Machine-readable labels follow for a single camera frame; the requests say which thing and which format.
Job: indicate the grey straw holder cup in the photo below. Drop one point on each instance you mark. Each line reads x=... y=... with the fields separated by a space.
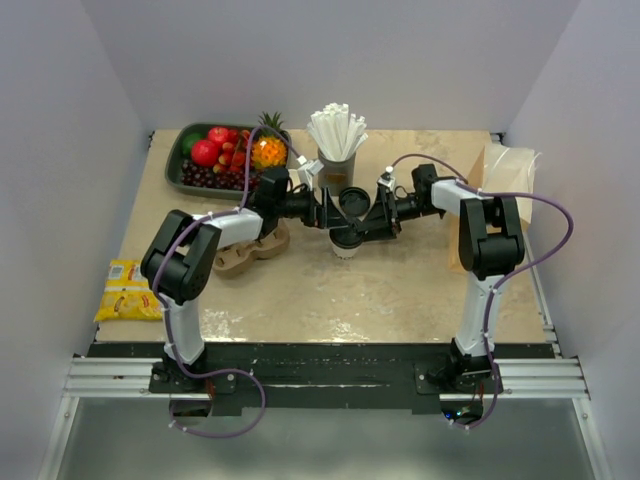
x=336 y=176

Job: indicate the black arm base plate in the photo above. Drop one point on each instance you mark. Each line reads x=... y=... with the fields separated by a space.
x=235 y=376

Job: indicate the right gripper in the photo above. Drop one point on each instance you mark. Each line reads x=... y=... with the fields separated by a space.
x=383 y=221

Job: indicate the dark green fruit tray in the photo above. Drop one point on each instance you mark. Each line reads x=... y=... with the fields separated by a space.
x=220 y=160

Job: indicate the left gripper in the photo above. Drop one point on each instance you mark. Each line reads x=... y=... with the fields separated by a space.
x=324 y=215

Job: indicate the brown paper bag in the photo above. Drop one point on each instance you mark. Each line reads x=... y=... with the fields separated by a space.
x=497 y=169

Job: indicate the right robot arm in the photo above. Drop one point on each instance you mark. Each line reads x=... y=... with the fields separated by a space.
x=490 y=247

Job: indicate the green lime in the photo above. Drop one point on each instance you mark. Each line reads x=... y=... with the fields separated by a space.
x=189 y=141

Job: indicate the brown cardboard cup carrier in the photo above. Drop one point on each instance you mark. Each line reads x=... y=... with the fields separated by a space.
x=234 y=260

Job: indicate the dark grapes bunch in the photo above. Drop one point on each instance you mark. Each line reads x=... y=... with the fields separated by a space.
x=219 y=176

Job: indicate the white paper cup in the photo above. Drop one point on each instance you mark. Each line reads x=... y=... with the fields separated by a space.
x=345 y=251

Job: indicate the black cup lid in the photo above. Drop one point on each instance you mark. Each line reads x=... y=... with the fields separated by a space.
x=354 y=201
x=345 y=238

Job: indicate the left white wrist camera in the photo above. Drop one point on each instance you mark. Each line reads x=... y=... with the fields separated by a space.
x=308 y=170

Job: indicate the white paper straws bundle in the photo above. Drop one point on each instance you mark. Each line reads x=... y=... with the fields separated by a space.
x=337 y=131

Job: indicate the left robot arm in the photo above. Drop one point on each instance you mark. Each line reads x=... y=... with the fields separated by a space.
x=180 y=258

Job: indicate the yellow snack bag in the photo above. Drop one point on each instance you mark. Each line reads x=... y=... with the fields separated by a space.
x=126 y=295

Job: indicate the toy pineapple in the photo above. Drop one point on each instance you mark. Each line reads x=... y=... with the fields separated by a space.
x=269 y=149

